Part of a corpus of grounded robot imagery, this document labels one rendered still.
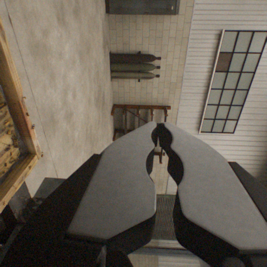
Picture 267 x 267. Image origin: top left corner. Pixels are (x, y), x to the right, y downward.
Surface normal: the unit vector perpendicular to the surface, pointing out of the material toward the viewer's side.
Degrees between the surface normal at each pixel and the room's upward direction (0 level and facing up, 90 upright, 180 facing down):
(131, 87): 90
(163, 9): 90
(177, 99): 90
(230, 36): 90
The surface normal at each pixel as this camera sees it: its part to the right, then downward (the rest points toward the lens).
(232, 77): -0.05, 0.57
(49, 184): 0.04, -0.84
